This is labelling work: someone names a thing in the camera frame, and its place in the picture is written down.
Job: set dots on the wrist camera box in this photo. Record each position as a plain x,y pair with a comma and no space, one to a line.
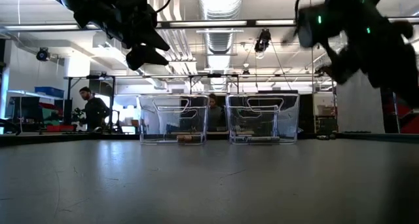
144,8
312,27

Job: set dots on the black overhead frame beam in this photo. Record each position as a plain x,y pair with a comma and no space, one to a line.
250,22

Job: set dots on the clear plastic bin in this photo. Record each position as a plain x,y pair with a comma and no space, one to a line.
288,125
147,125

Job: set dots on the black partition panel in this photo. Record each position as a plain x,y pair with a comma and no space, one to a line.
306,112

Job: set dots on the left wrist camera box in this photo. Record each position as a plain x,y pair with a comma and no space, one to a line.
144,8

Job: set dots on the red tray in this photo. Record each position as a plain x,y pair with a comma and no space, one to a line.
60,128

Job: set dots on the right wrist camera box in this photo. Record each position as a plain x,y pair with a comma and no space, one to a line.
312,27

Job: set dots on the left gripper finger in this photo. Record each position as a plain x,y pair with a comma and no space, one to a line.
144,58
149,42

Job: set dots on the black metal frame stand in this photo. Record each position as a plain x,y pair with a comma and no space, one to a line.
98,76
214,75

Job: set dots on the black desk monitor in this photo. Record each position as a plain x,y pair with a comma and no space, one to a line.
29,107

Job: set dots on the white fabric partition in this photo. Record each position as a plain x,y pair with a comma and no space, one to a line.
360,112

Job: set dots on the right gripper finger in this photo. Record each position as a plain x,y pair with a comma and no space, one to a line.
329,70
347,67

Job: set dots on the silver ventilation duct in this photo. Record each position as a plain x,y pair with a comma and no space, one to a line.
220,40

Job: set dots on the red bin shelf rack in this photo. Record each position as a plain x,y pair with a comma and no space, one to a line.
409,122

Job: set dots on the small grey object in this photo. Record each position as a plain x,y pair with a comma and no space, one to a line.
322,137

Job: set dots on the black twin ceiling spotlight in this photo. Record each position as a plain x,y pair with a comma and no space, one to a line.
262,40

